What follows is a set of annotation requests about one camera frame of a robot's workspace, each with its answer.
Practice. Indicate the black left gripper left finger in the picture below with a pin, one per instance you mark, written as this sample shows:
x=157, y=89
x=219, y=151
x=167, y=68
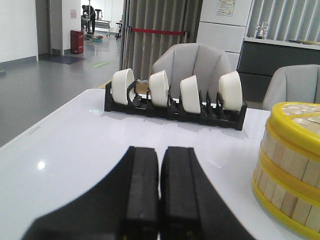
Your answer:
x=122, y=206

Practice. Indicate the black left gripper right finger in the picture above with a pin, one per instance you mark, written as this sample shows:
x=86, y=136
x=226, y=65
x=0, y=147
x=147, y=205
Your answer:
x=190, y=207

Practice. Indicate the yellow rimmed woven bamboo lid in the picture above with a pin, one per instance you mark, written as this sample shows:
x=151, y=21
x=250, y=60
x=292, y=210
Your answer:
x=297, y=123

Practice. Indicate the black dish rack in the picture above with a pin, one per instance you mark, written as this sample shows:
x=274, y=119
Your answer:
x=209, y=115

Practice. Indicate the bamboo steamer tier yellow rims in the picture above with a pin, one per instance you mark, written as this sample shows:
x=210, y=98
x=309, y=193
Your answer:
x=296, y=213

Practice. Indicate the white bowl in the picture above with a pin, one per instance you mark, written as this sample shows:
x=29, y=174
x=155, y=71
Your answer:
x=190, y=95
x=119, y=85
x=230, y=89
x=159, y=86

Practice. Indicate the white bowl far left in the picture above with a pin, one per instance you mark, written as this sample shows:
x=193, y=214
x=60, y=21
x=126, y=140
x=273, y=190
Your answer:
x=119, y=85

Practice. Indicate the white bowl far right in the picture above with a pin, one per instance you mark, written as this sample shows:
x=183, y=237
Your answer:
x=230, y=89

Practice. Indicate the grey chair left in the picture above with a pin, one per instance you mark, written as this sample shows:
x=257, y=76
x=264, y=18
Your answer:
x=184, y=60

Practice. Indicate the grey chair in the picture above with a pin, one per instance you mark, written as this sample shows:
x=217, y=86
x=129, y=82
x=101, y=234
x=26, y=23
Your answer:
x=294, y=83
x=184, y=60

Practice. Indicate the grey chair right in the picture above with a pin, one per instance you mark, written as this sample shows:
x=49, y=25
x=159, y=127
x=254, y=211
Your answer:
x=294, y=83

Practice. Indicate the dark sideboard counter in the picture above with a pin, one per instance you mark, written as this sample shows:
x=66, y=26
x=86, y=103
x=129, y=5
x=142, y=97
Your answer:
x=260, y=58

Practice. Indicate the red bin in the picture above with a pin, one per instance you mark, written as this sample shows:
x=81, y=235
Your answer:
x=76, y=41

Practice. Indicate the red barrier tape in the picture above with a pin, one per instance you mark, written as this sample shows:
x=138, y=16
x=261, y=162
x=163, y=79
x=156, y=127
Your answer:
x=160, y=32

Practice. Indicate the white cabinet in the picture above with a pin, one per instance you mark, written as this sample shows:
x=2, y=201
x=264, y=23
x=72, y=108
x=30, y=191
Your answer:
x=223, y=24

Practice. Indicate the person in background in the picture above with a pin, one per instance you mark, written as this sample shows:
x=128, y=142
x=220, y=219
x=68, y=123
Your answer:
x=90, y=12

